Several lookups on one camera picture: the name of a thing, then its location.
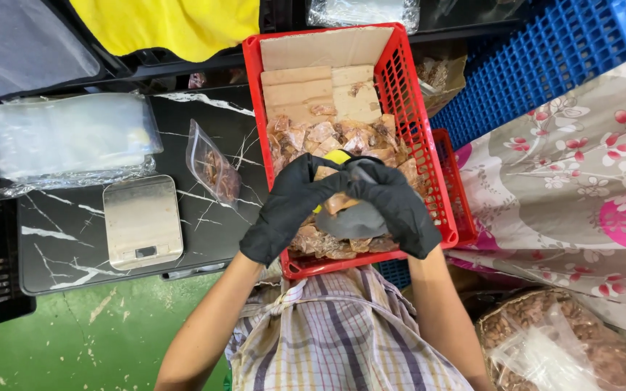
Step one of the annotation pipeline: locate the black rack frame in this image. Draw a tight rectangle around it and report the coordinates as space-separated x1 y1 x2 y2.
41 0 526 98

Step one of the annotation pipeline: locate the checked apron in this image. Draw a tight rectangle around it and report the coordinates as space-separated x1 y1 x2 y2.
225 263 474 391

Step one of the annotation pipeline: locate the blue plastic crate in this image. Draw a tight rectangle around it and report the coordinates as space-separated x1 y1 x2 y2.
428 0 626 152

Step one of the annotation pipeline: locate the brown cardboard sheet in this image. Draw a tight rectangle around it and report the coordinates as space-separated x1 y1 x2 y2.
259 26 395 126

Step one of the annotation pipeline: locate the silver digital kitchen scale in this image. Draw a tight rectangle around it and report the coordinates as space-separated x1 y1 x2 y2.
102 174 184 272

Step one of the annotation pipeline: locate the brown snack packet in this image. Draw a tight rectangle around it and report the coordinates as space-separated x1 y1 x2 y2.
323 192 361 216

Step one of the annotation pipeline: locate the pile of wrapped snacks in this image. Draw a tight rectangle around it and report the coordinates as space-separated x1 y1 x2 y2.
267 104 428 260

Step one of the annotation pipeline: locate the yellow cloth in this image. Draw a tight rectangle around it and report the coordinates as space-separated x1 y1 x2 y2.
68 0 261 64

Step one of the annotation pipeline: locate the brown bag of snacks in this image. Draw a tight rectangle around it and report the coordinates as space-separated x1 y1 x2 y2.
414 53 468 117

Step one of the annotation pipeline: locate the large bag of nuts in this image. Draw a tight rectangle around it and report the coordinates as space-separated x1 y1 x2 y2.
475 288 626 391

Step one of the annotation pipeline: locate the grey pouch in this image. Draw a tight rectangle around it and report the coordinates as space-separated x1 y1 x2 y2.
314 202 390 241

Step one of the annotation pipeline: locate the yellow black handheld tool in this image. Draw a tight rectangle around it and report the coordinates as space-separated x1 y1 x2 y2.
312 149 385 215

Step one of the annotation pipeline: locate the person's right hand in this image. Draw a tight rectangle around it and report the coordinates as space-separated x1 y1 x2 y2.
345 159 443 260

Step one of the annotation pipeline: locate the stack of clear plastic bags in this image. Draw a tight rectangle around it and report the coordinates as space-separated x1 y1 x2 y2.
0 92 164 201

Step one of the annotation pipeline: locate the clear plastic wrapped bundle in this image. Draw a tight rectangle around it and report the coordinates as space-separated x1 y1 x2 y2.
306 0 421 33

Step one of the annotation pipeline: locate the large red plastic basket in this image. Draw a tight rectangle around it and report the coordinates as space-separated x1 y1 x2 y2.
242 22 460 281

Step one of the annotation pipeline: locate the clear zip bag with snacks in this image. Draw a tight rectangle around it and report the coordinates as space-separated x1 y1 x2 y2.
185 119 242 210

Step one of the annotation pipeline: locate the small red plastic basket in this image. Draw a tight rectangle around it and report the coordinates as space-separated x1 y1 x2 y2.
431 128 478 248

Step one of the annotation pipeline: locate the floral patterned cloth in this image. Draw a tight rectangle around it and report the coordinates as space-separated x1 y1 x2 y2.
446 46 626 316

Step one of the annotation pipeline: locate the person's left hand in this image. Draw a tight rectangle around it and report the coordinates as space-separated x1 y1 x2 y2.
239 152 350 267

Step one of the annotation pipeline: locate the grey plastic sheet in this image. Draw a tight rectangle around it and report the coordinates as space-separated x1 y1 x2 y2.
0 0 102 108

